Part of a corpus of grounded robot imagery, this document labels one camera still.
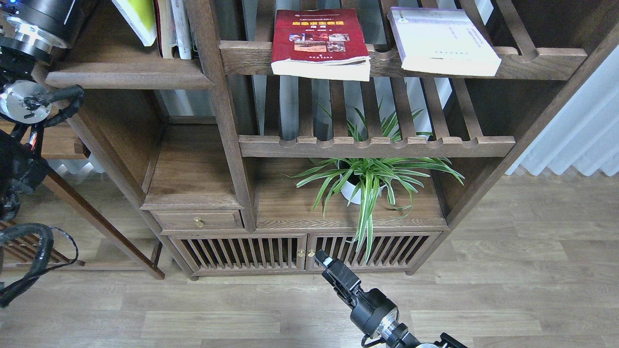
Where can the white upright book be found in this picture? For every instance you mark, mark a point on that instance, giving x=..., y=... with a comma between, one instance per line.
x=182, y=30

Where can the yellow green cover book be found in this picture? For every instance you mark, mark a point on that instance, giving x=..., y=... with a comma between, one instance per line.
x=140, y=14

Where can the beige upright book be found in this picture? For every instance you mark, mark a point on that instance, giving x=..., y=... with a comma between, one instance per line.
x=168, y=29

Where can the dark red upright book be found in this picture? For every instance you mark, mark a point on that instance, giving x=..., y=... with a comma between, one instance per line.
x=158, y=27

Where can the white plant pot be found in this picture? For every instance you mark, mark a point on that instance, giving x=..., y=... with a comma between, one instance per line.
x=350, y=193

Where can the wooden slatted rack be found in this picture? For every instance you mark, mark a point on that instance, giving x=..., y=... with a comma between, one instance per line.
x=22, y=251

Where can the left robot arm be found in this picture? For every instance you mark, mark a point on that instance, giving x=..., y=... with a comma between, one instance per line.
x=29, y=106

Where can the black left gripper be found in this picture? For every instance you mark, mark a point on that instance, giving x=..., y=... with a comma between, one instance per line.
x=58, y=17

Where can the red cover book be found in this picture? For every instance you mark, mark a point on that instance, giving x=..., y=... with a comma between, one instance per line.
x=320, y=44

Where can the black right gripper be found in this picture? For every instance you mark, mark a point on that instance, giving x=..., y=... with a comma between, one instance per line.
x=372, y=312

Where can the brass drawer knob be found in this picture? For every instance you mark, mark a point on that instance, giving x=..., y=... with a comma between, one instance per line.
x=198, y=222

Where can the dark wooden bookshelf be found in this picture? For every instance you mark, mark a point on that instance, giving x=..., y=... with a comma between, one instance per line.
x=210, y=137

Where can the white lavender book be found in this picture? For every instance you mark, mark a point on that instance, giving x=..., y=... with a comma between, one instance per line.
x=444, y=41

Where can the white curtain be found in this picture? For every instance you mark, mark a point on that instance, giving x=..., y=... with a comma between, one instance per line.
x=585, y=133

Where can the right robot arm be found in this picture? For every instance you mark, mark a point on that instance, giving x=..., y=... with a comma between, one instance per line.
x=403, y=338

